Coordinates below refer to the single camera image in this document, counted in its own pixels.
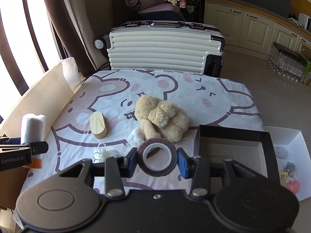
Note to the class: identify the grey plush keychain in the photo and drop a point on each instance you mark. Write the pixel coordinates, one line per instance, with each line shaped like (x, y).
(290, 168)

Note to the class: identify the small yellow card box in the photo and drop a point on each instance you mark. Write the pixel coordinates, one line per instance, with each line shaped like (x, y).
(283, 176)

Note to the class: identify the beige plush teddy bear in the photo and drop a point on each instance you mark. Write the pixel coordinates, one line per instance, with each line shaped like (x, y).
(161, 119)

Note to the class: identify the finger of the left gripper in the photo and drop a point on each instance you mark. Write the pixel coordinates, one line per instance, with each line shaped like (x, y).
(37, 147)

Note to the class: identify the plastic bag roll orange core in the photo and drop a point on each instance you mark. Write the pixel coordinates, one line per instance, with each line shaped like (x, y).
(32, 128)

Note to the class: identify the white cardboard tray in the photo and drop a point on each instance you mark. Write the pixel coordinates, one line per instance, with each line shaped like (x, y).
(293, 141)

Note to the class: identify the cream kitchen cabinets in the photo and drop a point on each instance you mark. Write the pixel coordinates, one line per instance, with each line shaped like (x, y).
(252, 30)

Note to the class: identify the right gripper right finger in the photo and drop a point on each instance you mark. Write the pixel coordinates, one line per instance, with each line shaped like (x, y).
(198, 170)

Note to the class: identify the brown curtain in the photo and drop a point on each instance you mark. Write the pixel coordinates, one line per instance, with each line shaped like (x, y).
(67, 34)

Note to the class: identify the white paper towel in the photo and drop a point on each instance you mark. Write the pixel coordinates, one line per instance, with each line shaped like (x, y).
(71, 73)

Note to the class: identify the brown tape roll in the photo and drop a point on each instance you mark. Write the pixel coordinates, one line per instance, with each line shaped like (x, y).
(157, 157)

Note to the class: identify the pack of water bottles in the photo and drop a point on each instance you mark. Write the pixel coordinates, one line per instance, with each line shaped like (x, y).
(287, 62)

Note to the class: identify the green red snack box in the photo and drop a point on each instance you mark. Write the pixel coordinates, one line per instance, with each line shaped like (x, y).
(306, 77)

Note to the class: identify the black cardboard box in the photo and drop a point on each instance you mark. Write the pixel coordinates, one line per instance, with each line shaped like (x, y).
(252, 148)

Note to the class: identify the pink crochet toy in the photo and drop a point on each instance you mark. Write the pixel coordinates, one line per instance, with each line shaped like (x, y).
(293, 185)

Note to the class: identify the white ribbed suitcase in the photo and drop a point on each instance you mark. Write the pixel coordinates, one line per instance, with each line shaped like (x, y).
(164, 45)

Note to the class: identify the brown cardboard piece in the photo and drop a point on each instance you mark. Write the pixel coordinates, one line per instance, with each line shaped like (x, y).
(11, 182)

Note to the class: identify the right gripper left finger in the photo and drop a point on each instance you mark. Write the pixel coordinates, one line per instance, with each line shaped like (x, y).
(116, 169)

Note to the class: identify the cartoon bear bed sheet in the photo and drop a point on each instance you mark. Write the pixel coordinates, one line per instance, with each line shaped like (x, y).
(111, 110)

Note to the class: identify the grey yarn ball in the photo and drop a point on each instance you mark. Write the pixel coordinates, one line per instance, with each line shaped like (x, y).
(281, 152)

